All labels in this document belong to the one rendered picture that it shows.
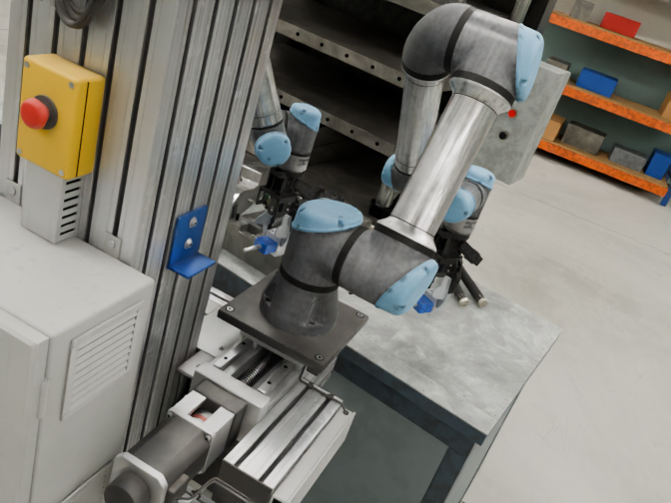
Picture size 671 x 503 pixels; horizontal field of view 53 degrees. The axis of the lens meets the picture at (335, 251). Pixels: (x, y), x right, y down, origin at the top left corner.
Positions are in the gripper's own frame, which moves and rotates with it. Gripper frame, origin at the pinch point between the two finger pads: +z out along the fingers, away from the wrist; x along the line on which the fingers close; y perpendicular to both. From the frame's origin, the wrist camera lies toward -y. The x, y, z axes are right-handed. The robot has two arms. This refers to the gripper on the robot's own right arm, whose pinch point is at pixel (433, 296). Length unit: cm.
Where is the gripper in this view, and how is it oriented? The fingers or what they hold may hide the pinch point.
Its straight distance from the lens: 171.9
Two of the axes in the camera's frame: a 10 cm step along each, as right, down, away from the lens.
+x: 5.1, 5.3, -6.8
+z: -2.9, 8.5, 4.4
